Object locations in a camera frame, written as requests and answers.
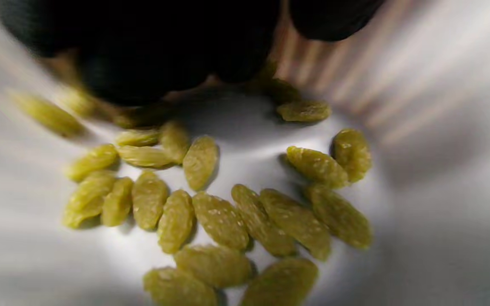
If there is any person's left hand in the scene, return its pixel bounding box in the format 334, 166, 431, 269
0, 0, 386, 107

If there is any pile of green raisins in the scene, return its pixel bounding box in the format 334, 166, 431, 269
11, 59, 373, 306

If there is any grey salad bowl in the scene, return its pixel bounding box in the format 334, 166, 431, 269
0, 0, 490, 306

